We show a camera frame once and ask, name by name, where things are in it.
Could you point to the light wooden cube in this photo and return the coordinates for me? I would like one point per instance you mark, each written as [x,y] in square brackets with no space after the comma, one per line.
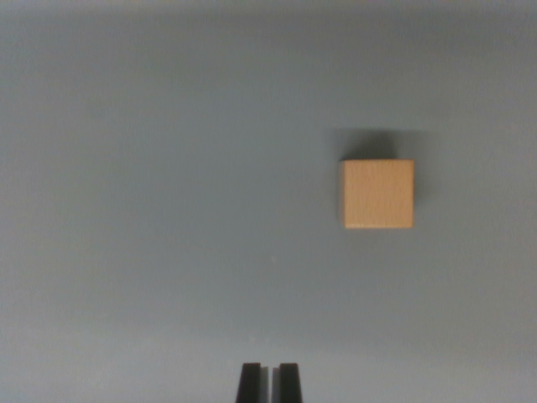
[377,194]

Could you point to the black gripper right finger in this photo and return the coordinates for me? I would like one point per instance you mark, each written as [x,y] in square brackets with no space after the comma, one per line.
[289,386]

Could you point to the grey plastic tray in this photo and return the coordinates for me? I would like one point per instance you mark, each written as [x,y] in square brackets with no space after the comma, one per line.
[168,189]

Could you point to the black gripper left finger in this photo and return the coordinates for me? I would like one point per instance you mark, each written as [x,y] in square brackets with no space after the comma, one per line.
[249,386]

